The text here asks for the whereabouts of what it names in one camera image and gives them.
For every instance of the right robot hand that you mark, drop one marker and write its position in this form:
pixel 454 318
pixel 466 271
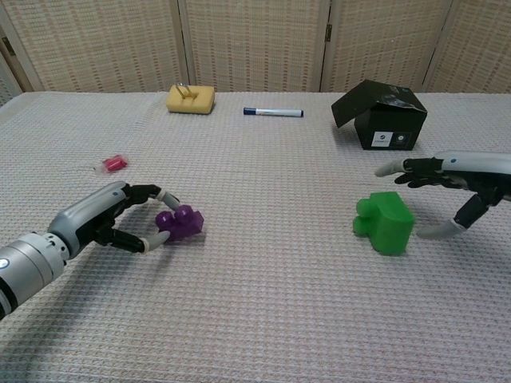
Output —
pixel 479 167

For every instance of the white marker with blue cap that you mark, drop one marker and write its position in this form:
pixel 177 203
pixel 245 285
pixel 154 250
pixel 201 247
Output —
pixel 275 112

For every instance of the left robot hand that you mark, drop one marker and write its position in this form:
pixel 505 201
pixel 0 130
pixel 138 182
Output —
pixel 85 217

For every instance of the black cardboard box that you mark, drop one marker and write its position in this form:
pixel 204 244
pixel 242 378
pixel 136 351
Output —
pixel 393 127

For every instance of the yellow sponge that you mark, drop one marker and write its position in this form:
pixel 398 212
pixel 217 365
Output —
pixel 199 101

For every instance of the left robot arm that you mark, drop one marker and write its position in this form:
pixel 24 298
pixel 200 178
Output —
pixel 28 267

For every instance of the small red wrapped object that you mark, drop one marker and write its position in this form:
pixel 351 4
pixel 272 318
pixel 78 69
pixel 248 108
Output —
pixel 113 163

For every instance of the purple building block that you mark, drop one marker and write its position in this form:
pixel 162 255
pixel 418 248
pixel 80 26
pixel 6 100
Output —
pixel 183 225

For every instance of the white woven tablecloth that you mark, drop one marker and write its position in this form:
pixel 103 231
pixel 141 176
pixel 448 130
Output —
pixel 259 299

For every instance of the green building block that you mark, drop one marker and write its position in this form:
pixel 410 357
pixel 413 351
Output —
pixel 389 225

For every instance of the woven folding screen panel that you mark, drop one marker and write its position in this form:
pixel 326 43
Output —
pixel 255 44
pixel 6 84
pixel 479 44
pixel 383 40
pixel 104 44

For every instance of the small metal clip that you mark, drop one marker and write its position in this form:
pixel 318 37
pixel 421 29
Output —
pixel 184 92

